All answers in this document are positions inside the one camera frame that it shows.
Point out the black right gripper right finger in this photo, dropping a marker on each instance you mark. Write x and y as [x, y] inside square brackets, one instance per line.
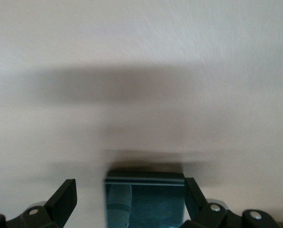
[203, 213]

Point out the black smartphone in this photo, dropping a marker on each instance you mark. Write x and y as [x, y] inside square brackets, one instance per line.
[155, 204]

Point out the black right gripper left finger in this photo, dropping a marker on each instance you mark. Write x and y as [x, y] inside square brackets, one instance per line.
[58, 204]

